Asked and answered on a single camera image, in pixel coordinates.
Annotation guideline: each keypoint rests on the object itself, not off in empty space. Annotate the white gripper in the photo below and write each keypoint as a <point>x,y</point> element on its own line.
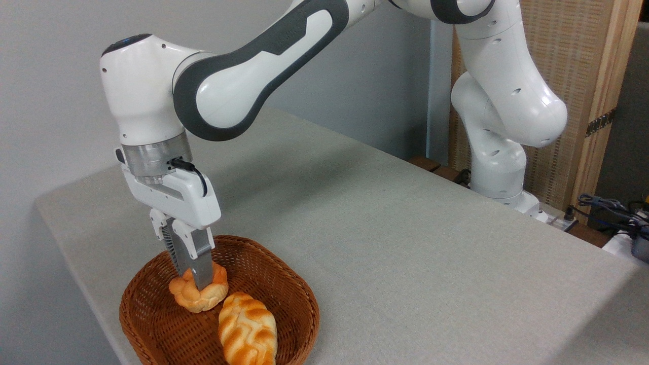
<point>187,200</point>

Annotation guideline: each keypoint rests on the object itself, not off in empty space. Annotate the round knotted bread roll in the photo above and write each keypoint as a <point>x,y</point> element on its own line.
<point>190,299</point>

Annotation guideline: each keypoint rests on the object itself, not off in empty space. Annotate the black robot base connector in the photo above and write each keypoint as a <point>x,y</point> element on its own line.
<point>570,218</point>

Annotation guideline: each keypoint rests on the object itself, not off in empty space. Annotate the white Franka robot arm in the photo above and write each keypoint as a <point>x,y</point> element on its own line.
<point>228,91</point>

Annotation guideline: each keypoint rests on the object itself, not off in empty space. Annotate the long braided bread loaf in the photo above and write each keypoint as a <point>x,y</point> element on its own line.
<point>248,329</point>

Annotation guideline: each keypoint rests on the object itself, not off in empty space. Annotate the brown wicker basket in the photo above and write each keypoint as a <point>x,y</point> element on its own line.
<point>162,324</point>

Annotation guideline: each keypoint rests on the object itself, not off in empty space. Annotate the brown wooden block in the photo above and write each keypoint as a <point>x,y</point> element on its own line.
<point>446,173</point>
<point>425,163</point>

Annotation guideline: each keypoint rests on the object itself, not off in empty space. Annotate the brown wooden board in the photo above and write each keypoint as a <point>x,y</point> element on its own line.
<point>590,235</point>

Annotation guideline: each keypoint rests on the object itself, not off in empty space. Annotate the white box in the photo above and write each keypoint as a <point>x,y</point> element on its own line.
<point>616,244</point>

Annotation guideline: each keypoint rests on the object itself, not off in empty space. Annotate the metal screen hinge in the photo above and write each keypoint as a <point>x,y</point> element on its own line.
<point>601,121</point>

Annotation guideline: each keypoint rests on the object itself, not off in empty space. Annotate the grey device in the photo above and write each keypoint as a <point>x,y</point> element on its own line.
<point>641,248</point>

